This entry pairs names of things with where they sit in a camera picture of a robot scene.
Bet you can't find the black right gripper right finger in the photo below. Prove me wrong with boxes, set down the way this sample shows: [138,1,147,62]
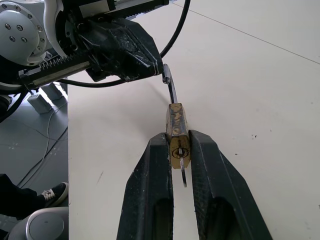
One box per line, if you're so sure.
[188,129,274,240]

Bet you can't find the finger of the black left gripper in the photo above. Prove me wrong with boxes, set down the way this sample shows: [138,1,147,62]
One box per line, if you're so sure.
[77,23,157,83]
[108,17,163,75]

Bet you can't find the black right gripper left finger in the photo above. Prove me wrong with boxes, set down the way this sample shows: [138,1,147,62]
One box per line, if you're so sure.
[115,132,175,240]

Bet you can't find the silver padlock key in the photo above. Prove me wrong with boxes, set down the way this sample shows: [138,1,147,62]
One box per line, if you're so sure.
[178,148,189,189]

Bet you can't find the brass padlock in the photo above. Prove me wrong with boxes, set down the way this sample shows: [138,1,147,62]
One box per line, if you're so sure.
[161,63,192,171]

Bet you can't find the white power adapter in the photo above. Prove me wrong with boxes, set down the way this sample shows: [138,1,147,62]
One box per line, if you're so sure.
[41,82,68,101]
[26,92,54,115]

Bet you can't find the black and white sneaker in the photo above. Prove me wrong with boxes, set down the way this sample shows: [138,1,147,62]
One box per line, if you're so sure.
[40,181,70,208]

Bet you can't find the silver robot body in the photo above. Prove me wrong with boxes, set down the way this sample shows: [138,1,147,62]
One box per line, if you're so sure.
[8,206,70,240]

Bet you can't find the black trouser leg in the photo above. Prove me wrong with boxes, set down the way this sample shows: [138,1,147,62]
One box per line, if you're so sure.
[0,173,47,221]

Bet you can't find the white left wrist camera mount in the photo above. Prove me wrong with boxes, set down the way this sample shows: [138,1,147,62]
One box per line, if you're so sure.
[43,0,69,59]

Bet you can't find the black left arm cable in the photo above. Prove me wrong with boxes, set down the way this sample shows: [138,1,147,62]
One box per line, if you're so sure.
[56,0,192,89]

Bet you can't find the white floor cable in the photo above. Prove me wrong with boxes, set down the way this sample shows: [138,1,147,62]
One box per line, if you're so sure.
[14,99,69,191]

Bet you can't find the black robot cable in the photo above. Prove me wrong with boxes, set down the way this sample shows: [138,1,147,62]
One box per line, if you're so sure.
[0,90,29,124]

